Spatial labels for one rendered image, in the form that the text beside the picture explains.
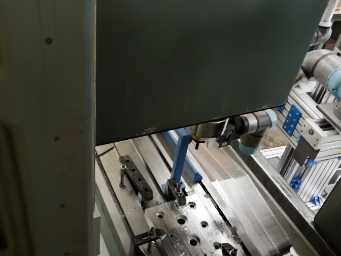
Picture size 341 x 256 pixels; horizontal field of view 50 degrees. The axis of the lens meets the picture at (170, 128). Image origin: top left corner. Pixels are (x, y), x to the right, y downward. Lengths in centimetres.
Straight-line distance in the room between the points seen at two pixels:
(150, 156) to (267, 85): 88
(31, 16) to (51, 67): 7
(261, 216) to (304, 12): 118
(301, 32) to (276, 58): 9
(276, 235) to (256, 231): 11
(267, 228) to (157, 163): 63
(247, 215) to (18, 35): 159
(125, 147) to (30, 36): 141
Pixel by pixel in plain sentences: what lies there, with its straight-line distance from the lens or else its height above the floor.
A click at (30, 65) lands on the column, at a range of 47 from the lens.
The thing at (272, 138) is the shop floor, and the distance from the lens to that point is 359.
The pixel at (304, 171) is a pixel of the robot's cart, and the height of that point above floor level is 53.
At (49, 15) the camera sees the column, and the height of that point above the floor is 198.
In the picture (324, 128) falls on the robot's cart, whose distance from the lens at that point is 198.
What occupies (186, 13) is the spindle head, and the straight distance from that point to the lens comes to 80.
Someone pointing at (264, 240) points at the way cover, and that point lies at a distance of 187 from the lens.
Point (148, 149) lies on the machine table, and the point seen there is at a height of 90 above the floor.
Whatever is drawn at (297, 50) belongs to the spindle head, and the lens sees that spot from 107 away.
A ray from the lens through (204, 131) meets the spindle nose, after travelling 114.
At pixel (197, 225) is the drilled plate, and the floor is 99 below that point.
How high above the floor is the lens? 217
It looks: 40 degrees down
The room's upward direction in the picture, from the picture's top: 10 degrees clockwise
